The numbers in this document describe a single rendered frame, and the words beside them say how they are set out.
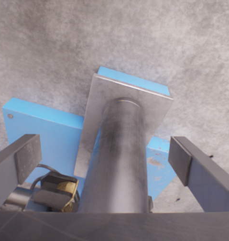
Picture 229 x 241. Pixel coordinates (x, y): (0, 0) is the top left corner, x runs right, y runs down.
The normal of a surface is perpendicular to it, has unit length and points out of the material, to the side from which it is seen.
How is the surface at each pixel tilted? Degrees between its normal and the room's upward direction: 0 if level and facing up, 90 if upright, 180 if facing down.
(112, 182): 90
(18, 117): 0
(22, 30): 0
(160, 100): 0
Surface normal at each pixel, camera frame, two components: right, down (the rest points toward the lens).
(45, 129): -0.11, 0.62
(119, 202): 0.16, -0.76
